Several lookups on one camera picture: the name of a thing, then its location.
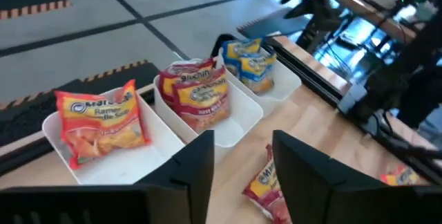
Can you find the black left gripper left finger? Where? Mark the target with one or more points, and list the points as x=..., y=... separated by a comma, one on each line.
x=172, y=200

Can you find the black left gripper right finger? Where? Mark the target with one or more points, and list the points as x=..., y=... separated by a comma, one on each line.
x=328, y=196

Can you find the orange chicken ramen packet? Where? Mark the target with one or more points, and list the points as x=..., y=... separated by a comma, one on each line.
x=100, y=123
x=402, y=175

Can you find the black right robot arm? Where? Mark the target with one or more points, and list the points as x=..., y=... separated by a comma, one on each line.
x=407, y=61

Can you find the white plastic bin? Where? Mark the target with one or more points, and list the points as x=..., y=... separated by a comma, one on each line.
x=114, y=172
x=238, y=120
x=283, y=82

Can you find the wooden desk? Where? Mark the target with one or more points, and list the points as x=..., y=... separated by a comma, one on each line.
x=373, y=13

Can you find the black office chair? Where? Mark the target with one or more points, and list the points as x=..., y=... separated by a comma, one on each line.
x=310, y=2

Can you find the black table edge frame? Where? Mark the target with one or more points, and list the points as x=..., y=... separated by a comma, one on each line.
x=20, y=163

